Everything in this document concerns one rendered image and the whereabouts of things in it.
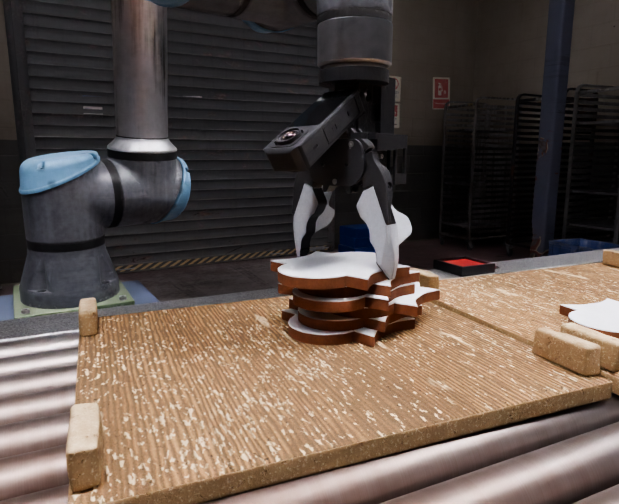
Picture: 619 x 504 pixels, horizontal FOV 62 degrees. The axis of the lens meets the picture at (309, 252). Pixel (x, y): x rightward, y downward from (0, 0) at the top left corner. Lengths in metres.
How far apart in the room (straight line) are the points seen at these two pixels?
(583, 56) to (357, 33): 6.14
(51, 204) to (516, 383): 0.68
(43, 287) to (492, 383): 0.68
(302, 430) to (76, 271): 0.58
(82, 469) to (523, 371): 0.35
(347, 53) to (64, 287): 0.56
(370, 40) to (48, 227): 0.56
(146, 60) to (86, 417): 0.66
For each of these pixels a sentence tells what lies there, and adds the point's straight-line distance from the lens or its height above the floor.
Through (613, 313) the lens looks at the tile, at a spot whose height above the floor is 0.95.
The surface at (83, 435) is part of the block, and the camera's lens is 0.33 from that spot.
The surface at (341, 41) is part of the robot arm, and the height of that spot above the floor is 1.22.
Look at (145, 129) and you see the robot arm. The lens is 0.91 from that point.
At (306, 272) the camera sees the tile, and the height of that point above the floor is 1.01.
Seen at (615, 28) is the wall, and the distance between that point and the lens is 6.50.
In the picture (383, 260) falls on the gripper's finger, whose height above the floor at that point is 1.02.
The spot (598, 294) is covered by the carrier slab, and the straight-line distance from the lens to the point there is 0.79.
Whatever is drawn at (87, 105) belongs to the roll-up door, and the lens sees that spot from 5.14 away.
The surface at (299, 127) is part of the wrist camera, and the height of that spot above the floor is 1.14.
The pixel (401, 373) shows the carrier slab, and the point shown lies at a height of 0.94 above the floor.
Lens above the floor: 1.12
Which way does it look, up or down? 11 degrees down
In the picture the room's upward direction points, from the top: straight up
